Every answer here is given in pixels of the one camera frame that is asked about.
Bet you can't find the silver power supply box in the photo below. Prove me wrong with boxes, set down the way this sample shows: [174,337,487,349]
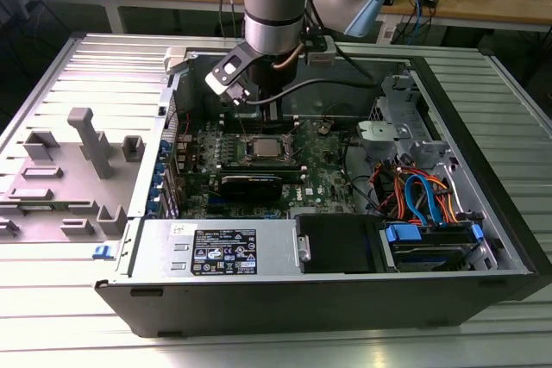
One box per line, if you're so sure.
[115,216,303,279]

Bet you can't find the black and grey PC case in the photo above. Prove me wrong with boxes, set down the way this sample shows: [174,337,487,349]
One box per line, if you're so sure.
[94,31,552,339]

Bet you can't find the white camera black mount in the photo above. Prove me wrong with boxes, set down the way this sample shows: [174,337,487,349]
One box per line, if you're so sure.
[204,42,254,106]

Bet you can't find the thick black cable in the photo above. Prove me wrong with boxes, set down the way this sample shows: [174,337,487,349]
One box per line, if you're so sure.
[342,130,380,216]

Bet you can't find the black camera cable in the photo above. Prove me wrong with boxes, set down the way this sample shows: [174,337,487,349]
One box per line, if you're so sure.
[245,47,380,106]

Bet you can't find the silver metal handle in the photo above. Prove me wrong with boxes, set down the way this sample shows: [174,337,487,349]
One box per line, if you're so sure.
[294,234,311,262]

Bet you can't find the hard disk blue carrier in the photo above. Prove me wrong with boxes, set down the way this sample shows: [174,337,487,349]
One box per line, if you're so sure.
[379,221,486,273]

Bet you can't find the silver metal drive cage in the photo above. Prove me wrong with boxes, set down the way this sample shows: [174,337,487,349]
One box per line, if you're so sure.
[356,74,475,222]

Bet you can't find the orange wire bundle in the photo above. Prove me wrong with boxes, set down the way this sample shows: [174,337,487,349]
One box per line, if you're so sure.
[387,165,467,225]

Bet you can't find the grey parts rack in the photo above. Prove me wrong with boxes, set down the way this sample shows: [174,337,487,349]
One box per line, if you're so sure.
[0,107,146,244]

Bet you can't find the silver CPU green edge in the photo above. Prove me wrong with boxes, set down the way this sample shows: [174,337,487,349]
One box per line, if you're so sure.
[252,137,281,159]

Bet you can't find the grey case latch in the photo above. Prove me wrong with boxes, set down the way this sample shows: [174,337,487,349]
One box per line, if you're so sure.
[163,46,191,75]

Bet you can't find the thin red wire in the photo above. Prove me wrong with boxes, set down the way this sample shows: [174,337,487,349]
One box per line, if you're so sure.
[174,100,191,137]

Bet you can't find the silver rear port block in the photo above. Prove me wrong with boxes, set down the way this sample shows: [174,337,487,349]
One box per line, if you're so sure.
[174,134,196,178]

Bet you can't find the black drive bay box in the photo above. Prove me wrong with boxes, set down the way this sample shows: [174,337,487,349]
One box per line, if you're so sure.
[294,214,387,275]

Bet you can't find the red wire bundle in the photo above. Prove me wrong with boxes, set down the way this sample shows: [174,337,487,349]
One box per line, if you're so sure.
[368,163,389,214]

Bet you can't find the green RAM stick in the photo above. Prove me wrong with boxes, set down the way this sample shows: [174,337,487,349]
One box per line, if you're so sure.
[16,201,74,212]

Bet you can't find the blue flat wire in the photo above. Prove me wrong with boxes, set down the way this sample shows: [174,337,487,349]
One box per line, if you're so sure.
[404,172,448,228]

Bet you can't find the grey camera box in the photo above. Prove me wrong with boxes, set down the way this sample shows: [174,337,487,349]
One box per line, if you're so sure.
[304,34,336,65]

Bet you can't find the black graphics card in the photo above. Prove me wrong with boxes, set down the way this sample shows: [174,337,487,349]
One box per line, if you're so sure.
[218,172,285,203]

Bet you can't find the green motherboard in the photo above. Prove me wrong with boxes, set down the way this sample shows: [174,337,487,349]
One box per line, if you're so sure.
[174,113,379,221]

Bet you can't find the CPU socket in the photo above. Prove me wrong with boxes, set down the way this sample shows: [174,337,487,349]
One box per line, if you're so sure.
[241,131,301,163]

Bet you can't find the copper coloured tube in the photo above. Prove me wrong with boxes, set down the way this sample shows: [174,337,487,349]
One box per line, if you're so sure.
[271,43,302,72]

